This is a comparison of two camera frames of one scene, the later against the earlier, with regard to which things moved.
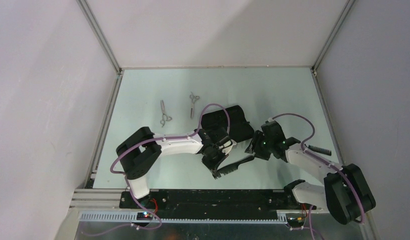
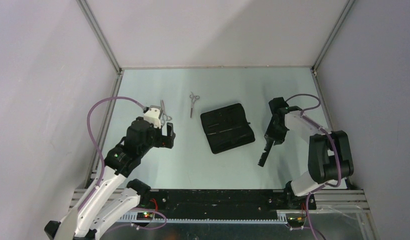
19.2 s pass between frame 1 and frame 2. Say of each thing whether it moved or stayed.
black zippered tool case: stayed
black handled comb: moved
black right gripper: moved
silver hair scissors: stayed
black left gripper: moved
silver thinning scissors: stayed
